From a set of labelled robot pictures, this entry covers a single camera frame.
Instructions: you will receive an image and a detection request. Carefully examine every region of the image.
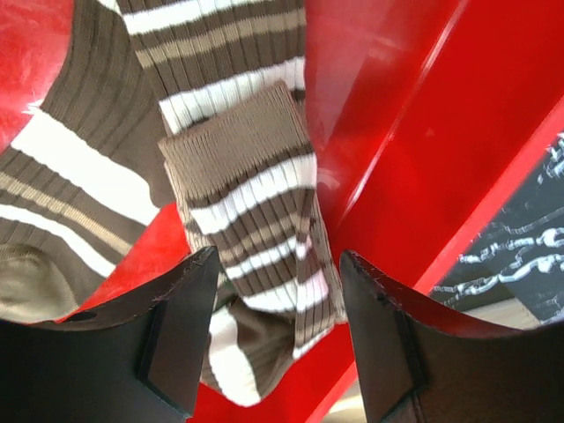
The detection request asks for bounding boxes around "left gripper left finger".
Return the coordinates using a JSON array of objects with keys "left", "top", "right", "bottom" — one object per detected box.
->
[{"left": 1, "top": 248, "right": 219, "bottom": 422}]

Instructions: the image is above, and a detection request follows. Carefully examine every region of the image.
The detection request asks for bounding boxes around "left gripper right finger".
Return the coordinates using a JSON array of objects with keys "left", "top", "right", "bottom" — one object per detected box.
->
[{"left": 340, "top": 250, "right": 563, "bottom": 422}]

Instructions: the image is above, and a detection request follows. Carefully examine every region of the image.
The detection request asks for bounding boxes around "brown striped sock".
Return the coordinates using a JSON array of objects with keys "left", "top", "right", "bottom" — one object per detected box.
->
[
  {"left": 1, "top": 1, "right": 306, "bottom": 323},
  {"left": 160, "top": 81, "right": 346, "bottom": 407}
]

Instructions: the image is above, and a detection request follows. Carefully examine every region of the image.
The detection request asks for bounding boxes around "wooden stand with tray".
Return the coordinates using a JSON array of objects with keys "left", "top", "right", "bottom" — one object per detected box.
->
[{"left": 323, "top": 299, "right": 541, "bottom": 423}]

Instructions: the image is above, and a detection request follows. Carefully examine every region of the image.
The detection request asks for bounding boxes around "black marble mat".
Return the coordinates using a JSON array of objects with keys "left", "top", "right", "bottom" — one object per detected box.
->
[{"left": 430, "top": 134, "right": 563, "bottom": 324}]

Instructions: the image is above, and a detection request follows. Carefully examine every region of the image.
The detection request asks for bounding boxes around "red plastic tray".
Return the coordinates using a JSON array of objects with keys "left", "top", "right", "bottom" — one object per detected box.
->
[{"left": 1, "top": 1, "right": 563, "bottom": 422}]

